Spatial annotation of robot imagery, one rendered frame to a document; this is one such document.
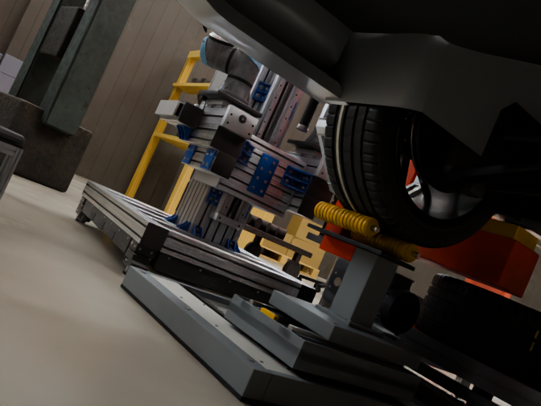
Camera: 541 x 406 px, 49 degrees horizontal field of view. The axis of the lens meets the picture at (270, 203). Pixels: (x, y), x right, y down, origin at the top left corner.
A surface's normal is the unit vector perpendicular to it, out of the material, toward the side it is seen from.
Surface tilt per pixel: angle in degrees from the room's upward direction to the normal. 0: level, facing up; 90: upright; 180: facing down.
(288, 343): 90
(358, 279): 90
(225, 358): 90
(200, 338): 90
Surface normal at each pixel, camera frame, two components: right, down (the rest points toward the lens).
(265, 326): -0.74, -0.36
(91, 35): 0.66, 0.23
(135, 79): 0.46, 0.16
